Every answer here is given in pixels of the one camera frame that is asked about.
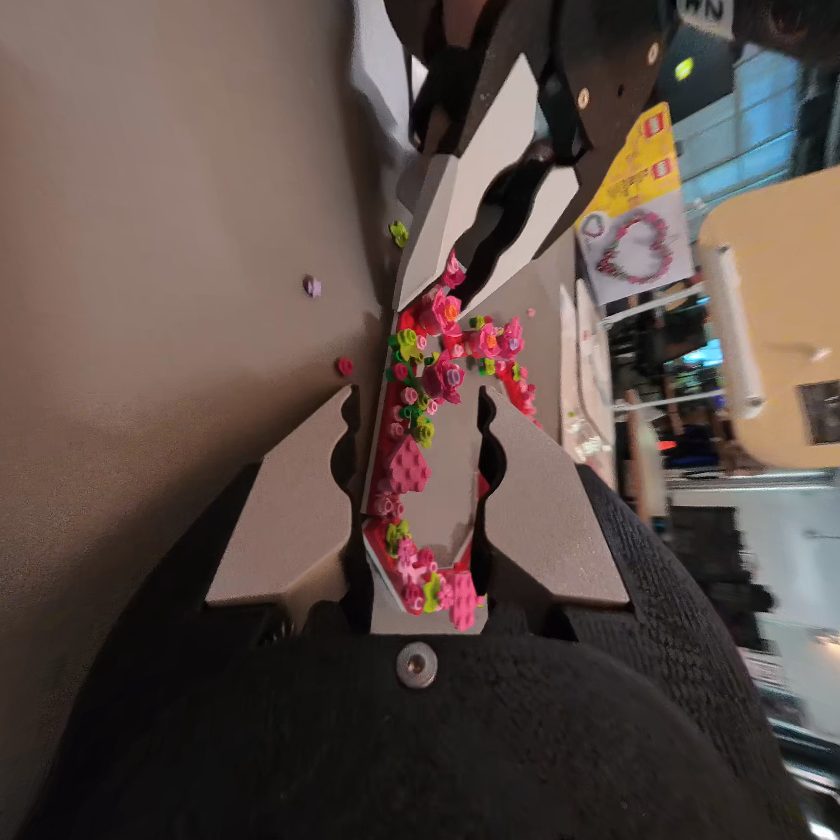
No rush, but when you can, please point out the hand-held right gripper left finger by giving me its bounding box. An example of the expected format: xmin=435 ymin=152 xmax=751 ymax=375
xmin=205 ymin=385 xmax=376 ymax=634

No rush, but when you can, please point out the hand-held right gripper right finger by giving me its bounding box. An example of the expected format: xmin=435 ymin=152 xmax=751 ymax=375
xmin=471 ymin=385 xmax=632 ymax=611

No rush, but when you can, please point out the curved lego flower heart section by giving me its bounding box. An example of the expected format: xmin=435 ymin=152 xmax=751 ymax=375
xmin=363 ymin=315 xmax=546 ymax=632

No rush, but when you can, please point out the yellow and white lego box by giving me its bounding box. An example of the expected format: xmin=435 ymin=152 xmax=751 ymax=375
xmin=576 ymin=101 xmax=697 ymax=306

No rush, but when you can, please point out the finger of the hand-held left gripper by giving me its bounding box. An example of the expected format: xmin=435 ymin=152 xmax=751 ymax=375
xmin=392 ymin=52 xmax=540 ymax=313
xmin=458 ymin=161 xmax=583 ymax=312

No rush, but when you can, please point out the straight red lego flower strip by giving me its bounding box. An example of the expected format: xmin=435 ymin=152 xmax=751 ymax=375
xmin=363 ymin=252 xmax=468 ymax=519

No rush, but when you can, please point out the magenta lego rose lavender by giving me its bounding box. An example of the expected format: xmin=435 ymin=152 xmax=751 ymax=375
xmin=423 ymin=354 xmax=466 ymax=403

